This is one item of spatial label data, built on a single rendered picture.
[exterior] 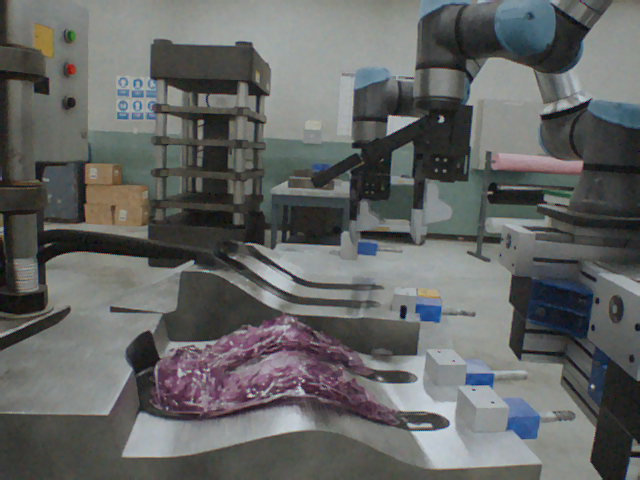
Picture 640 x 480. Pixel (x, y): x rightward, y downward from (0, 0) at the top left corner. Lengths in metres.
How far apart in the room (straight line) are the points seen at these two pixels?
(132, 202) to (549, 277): 6.66
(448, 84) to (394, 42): 6.62
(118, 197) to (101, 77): 1.75
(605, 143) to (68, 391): 1.01
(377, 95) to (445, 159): 0.33
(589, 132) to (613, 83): 7.01
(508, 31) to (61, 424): 0.65
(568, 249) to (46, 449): 0.95
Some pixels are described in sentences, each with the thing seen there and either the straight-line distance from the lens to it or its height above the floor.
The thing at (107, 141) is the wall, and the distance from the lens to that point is 7.93.
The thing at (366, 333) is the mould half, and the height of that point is 0.86.
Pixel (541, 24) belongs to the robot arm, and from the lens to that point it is 0.73.
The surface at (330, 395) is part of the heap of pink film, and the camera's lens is 0.51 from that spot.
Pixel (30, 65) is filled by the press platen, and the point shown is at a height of 1.26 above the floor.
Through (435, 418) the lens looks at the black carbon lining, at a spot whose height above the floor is 0.85.
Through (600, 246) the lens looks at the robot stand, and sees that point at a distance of 1.14.
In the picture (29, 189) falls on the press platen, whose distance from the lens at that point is 1.07.
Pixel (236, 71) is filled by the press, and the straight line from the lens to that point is 4.69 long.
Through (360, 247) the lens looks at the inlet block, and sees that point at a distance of 1.09.
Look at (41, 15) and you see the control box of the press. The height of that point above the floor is 1.40.
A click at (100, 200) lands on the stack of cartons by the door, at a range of 7.58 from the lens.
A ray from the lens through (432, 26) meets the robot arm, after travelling 0.79.
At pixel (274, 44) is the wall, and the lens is 7.40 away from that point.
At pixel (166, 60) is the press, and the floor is 1.87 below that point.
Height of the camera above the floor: 1.12
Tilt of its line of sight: 9 degrees down
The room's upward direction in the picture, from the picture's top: 3 degrees clockwise
